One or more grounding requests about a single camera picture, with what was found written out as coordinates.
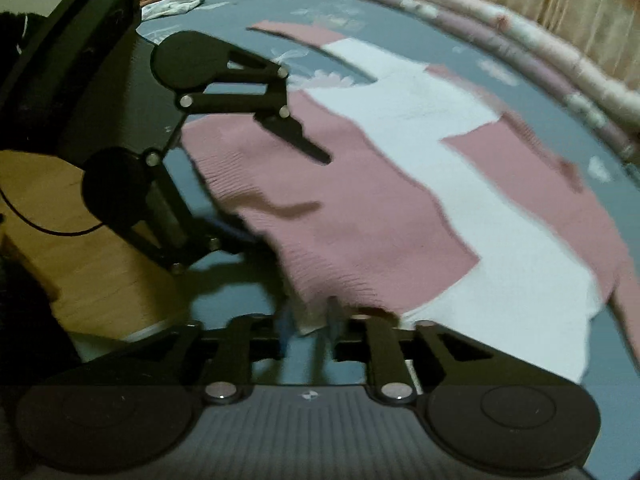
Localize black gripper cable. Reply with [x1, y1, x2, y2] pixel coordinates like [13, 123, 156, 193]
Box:
[0, 186, 106, 238]

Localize pink and white knit sweater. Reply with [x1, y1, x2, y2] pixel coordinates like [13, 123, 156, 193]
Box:
[182, 22, 639, 382]

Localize pink floral folded quilt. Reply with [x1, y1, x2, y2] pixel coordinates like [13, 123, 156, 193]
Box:
[426, 0, 639, 126]

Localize mauve floral folded quilt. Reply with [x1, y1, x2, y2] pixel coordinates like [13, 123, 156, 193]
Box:
[370, 0, 639, 164]

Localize blue floral bed sheet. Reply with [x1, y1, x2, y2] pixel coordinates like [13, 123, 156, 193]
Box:
[74, 0, 640, 480]

